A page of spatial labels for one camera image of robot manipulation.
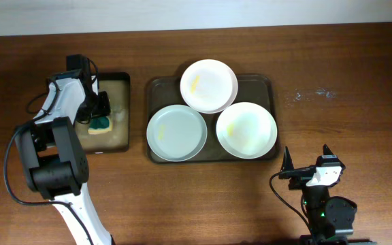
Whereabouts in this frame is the cream white plate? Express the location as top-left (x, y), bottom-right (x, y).
top-left (216, 102), bottom-right (278, 159)

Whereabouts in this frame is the pink white plate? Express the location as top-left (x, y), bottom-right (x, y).
top-left (180, 59), bottom-right (238, 114)

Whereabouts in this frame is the small black water tray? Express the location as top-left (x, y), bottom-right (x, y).
top-left (74, 72), bottom-right (130, 154)

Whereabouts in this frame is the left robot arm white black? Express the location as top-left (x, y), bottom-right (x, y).
top-left (10, 69), bottom-right (114, 244)

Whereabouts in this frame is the green yellow sponge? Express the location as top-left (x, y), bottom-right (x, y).
top-left (88, 116), bottom-right (113, 135)

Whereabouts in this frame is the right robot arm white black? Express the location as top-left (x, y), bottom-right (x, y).
top-left (280, 145), bottom-right (357, 244)

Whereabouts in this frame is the pale grey plate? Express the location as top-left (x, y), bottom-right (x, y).
top-left (146, 104), bottom-right (208, 162)

